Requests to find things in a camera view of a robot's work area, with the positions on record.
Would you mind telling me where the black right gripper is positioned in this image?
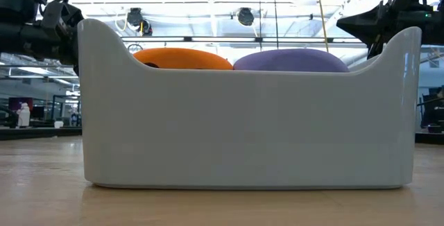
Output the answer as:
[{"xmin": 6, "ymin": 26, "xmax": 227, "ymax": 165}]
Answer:
[{"xmin": 336, "ymin": 3, "xmax": 444, "ymax": 60}]

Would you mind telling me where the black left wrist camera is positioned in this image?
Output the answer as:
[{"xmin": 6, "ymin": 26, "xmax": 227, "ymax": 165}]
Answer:
[{"xmin": 40, "ymin": 0, "xmax": 85, "ymax": 40}]

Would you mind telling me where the white plastic bottle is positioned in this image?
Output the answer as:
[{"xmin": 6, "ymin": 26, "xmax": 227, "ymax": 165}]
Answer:
[{"xmin": 16, "ymin": 102, "xmax": 31, "ymax": 128}]

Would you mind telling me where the black round overhead fixture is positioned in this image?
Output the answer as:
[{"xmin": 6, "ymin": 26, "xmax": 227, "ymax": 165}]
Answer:
[
  {"xmin": 237, "ymin": 7, "xmax": 255, "ymax": 26},
  {"xmin": 126, "ymin": 7, "xmax": 144, "ymax": 26}
]

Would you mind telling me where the black rig crossbar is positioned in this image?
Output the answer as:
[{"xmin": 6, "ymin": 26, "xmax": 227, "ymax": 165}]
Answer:
[{"xmin": 121, "ymin": 35, "xmax": 368, "ymax": 44}]

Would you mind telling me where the purple foam die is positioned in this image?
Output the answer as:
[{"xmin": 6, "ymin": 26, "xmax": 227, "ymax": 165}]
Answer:
[{"xmin": 232, "ymin": 48, "xmax": 350, "ymax": 73}]

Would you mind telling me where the orange foam die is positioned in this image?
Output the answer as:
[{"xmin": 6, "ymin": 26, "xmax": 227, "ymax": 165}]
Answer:
[{"xmin": 133, "ymin": 47, "xmax": 234, "ymax": 71}]

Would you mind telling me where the dark maroon screen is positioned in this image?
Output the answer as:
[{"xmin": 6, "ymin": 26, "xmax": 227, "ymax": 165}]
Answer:
[{"xmin": 8, "ymin": 96, "xmax": 34, "ymax": 112}]

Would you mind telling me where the grey plastic bin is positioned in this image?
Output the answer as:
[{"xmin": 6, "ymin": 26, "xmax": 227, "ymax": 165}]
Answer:
[{"xmin": 76, "ymin": 18, "xmax": 422, "ymax": 189}]

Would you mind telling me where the black aluminium table frame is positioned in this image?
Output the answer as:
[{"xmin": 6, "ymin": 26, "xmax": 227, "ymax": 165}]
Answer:
[{"xmin": 0, "ymin": 125, "xmax": 444, "ymax": 146}]

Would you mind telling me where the black office chair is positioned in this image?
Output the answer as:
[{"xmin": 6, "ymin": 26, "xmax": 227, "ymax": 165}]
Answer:
[
  {"xmin": 0, "ymin": 105, "xmax": 18, "ymax": 128},
  {"xmin": 421, "ymin": 87, "xmax": 444, "ymax": 134}
]

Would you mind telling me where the yellow floor cable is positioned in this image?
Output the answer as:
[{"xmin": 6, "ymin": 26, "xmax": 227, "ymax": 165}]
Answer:
[{"xmin": 315, "ymin": 0, "xmax": 330, "ymax": 53}]

